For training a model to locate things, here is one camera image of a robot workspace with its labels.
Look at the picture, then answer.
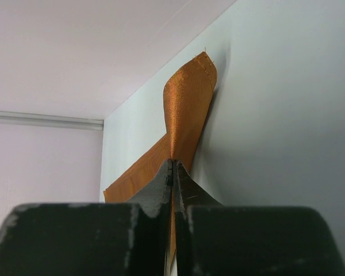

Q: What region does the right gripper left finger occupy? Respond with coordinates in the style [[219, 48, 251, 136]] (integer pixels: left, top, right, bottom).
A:
[[0, 160, 173, 275]]

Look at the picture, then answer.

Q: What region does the orange cloth napkin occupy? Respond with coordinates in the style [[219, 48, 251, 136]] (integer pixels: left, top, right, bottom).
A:
[[103, 52, 217, 275]]

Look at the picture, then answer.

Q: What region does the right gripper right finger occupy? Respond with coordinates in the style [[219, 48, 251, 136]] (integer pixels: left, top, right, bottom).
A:
[[174, 161, 345, 275]]

